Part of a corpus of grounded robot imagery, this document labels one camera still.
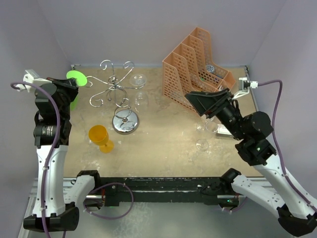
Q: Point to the pink tinted wine glass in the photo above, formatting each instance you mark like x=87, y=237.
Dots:
x=201, y=125

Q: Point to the silver wire wine glass rack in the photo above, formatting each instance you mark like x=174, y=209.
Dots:
x=125, y=120

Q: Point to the white card box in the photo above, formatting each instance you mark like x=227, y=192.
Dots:
x=223, y=131

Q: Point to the green plastic goblet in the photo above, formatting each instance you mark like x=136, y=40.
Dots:
x=80, y=79

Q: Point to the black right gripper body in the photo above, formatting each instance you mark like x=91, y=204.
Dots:
x=219, y=101

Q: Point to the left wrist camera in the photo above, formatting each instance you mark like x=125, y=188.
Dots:
x=31, y=76

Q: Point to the orange plastic goblet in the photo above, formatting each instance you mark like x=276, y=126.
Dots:
x=98, y=135

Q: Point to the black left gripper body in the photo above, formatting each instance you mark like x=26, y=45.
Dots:
x=68, y=92

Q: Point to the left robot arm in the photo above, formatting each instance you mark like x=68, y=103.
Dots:
x=54, y=210

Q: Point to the orange plastic file organizer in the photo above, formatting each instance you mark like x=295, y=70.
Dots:
x=189, y=67

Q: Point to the clear wine glass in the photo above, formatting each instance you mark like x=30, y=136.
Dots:
x=141, y=100
x=202, y=143

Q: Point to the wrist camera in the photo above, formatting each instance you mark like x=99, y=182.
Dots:
x=244, y=87
x=31, y=76

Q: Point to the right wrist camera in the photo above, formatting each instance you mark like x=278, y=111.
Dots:
x=244, y=87

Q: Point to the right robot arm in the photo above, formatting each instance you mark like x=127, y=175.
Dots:
x=295, y=214

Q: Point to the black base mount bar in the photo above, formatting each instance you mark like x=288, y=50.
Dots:
x=206, y=190

